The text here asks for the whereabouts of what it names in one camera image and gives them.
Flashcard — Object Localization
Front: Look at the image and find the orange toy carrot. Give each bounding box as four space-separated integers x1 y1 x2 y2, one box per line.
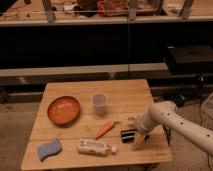
95 121 114 139

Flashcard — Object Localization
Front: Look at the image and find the translucent white cup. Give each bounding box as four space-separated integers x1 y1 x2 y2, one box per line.
91 93 108 115

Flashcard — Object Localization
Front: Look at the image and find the black box on shelf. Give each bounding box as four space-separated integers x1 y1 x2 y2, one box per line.
165 45 213 75

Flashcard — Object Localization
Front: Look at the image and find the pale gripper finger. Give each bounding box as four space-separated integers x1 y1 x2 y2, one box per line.
132 133 149 150

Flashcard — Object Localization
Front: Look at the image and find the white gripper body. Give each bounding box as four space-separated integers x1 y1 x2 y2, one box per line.
128 113 154 134

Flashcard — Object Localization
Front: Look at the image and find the white glue bottle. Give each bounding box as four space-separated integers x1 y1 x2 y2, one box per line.
76 139 117 156

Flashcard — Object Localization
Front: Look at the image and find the orange clutter on shelf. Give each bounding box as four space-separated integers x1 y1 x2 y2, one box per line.
97 0 128 16

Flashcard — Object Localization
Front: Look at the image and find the orange ceramic bowl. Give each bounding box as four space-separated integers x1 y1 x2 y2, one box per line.
47 96 80 125

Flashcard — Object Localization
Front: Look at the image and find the blue sponge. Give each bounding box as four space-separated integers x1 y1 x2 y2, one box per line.
37 139 62 161

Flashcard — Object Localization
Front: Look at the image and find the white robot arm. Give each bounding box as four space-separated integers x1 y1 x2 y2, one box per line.
130 101 213 157

